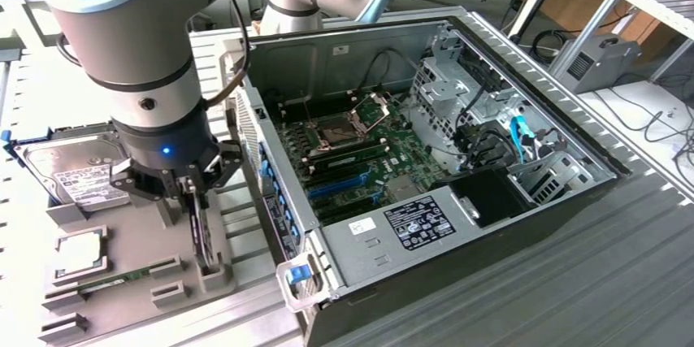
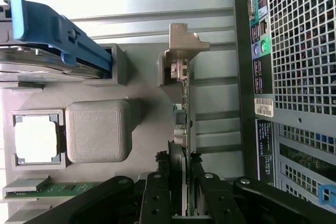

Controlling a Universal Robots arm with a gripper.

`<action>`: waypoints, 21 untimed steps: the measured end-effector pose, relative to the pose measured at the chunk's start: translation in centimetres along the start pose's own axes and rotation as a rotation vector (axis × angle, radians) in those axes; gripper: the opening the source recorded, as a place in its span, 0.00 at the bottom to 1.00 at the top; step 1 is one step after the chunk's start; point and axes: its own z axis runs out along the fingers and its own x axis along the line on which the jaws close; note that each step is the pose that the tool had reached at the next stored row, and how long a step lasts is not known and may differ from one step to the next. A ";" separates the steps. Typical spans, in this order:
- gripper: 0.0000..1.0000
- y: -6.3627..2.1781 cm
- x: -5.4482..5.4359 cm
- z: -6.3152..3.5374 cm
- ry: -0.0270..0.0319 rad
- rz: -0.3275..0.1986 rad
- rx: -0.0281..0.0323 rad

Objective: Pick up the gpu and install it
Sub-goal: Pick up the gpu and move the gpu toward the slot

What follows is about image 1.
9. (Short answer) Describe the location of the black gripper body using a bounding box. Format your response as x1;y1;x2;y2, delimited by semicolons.
112;113;223;176

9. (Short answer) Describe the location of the black graphics card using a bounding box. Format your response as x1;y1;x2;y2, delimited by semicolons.
185;190;224;280

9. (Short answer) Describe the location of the silver hard disk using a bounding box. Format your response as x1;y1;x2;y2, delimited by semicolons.
13;129;132;213

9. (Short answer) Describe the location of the silver CPU chip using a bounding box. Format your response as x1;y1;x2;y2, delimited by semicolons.
53;235;108;274

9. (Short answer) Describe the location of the metal locking lever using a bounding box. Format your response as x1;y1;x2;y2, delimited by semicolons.
301;98;319;129

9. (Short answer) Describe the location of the CPU socket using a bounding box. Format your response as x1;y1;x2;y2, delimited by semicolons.
307;118;360;150

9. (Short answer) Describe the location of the blue expansion slot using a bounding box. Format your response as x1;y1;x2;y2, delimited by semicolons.
307;171;371;202

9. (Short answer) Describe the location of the black installed RAM stick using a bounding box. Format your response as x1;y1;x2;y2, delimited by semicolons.
311;150;391;171

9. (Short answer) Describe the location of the green RAM stick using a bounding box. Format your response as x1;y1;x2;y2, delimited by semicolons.
75;267;157;294

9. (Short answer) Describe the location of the grey parts rack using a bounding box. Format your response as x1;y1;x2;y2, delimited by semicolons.
36;97;240;345

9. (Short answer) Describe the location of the metal socket cover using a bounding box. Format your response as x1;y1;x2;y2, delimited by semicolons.
350;93;396;133

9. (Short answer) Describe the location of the green motherboard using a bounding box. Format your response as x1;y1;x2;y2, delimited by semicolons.
275;90;468;227

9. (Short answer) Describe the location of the silver power supply unit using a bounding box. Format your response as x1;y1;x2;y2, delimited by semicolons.
317;191;482;288

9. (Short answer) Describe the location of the metal disk bay cage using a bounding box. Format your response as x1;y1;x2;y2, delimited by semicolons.
410;56;474;150

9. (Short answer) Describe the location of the black plastic shroud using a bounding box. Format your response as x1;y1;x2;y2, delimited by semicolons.
448;167;534;229

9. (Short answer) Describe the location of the black open PC case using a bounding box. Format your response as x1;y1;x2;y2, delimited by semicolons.
219;5;634;347

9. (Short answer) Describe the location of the grey control box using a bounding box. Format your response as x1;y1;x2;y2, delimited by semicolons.
562;33;644;95

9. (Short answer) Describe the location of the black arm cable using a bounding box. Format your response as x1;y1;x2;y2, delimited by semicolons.
55;0;257;106

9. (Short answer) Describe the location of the grey case handle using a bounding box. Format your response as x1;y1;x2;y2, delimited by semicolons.
275;252;327;314

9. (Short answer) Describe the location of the black internal power wire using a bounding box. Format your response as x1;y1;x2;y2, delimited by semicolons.
362;49;419;92

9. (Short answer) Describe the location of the blue flat wire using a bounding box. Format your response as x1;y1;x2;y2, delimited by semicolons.
507;115;531;164

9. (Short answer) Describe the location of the black floor cable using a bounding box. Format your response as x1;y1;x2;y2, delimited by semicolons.
592;74;694;161

